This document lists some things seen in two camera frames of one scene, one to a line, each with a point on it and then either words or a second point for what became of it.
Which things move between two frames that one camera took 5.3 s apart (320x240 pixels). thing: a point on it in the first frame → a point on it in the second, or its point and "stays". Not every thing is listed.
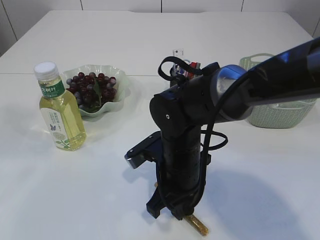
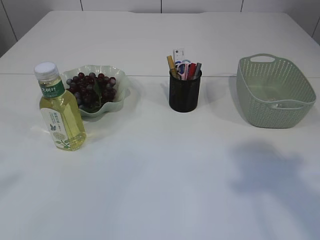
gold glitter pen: x=193 y=220 → x=171 y=63
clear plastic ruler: x=178 y=53 stays
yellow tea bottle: x=60 y=110 stays
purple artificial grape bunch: x=92 y=90 stays
